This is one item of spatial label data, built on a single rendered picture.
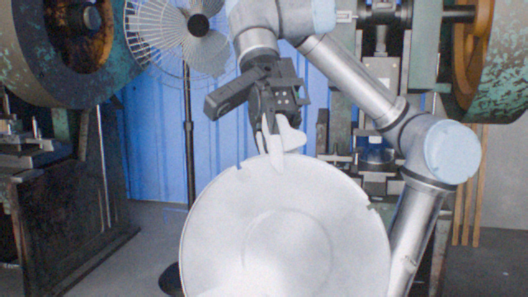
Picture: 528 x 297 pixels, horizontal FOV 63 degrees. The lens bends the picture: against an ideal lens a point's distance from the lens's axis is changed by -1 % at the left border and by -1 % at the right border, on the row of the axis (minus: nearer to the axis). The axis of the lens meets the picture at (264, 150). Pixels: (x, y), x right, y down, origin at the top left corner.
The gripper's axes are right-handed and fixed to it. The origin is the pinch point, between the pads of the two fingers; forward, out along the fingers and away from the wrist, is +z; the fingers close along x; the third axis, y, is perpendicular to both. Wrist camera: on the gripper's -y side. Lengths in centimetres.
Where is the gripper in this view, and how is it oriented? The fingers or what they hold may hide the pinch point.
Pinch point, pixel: (273, 168)
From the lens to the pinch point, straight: 62.8
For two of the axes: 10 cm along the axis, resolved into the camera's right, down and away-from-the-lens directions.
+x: -2.0, 5.1, 8.3
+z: 2.1, 8.5, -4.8
